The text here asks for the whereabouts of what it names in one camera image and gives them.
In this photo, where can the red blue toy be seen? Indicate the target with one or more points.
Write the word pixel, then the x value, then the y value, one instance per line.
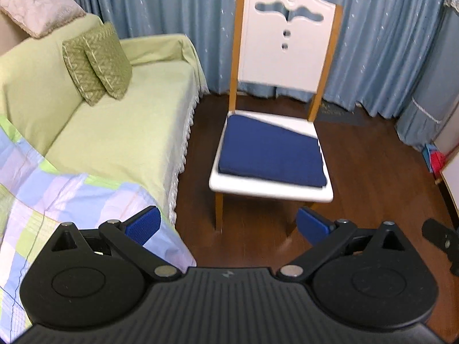
pixel 435 159

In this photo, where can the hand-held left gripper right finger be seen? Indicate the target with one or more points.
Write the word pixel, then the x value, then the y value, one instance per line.
pixel 312 225

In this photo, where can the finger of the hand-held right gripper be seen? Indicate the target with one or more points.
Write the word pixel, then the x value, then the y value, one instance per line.
pixel 443 240

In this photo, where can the green patterned cushion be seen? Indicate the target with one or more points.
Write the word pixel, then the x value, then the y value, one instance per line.
pixel 109 61
pixel 77 68

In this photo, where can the blue covered appliance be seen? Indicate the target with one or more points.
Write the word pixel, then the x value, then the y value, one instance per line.
pixel 426 114

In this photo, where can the green covered sofa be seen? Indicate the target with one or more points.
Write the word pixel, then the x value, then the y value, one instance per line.
pixel 118 132

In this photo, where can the blue curtain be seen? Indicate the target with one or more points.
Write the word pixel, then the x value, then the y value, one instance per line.
pixel 373 50

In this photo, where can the white board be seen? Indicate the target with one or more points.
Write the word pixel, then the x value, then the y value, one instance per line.
pixel 452 186

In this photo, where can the pale lace cushion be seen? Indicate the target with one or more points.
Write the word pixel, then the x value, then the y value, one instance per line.
pixel 39 7

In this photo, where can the checkered blue green blanket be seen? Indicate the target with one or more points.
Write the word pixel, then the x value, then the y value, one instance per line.
pixel 53 204

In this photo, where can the white wooden chair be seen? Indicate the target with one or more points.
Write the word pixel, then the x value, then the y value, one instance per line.
pixel 287 57

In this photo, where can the navy blue garment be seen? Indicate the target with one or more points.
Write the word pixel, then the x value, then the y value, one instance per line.
pixel 272 150

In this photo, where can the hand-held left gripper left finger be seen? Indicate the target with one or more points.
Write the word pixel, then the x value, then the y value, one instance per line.
pixel 143 224

